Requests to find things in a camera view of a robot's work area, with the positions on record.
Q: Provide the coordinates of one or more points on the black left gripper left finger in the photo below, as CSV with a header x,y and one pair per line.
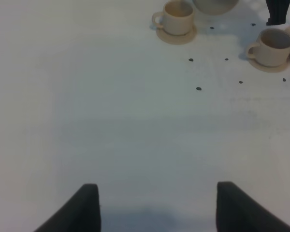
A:
x,y
81,213

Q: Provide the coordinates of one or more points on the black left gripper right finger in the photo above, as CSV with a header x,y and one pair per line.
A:
x,y
238,212

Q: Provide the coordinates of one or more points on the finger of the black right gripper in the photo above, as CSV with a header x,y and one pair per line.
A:
x,y
278,11

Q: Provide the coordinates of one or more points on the beige ceramic teapot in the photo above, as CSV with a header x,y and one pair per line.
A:
x,y
215,7

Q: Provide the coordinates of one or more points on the beige teacup near teapot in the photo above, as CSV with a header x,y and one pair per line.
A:
x,y
271,48

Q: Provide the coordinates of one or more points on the beige saucer near teapot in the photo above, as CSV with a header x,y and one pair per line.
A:
x,y
278,69

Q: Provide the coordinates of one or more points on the beige teacup far left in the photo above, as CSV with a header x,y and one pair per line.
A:
x,y
176,18

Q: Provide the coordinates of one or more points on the beige saucer far left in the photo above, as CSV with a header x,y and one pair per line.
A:
x,y
177,40

